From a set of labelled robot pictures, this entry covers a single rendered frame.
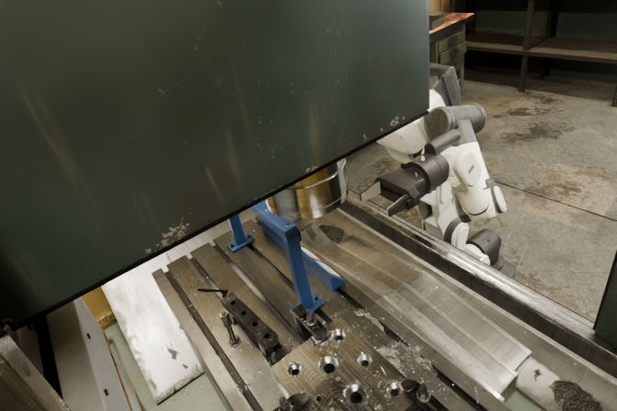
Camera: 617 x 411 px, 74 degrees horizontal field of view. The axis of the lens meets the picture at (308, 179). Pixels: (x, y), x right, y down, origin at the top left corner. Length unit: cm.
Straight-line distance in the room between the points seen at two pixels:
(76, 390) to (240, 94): 46
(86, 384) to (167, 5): 51
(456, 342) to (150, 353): 106
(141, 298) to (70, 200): 134
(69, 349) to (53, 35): 49
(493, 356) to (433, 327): 19
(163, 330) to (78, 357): 99
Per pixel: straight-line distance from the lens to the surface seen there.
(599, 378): 156
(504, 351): 150
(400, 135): 142
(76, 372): 73
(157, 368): 169
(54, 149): 45
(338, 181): 70
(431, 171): 100
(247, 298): 143
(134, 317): 177
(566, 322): 148
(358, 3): 58
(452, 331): 148
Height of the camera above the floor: 190
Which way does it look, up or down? 31 degrees down
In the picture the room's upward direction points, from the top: 11 degrees counter-clockwise
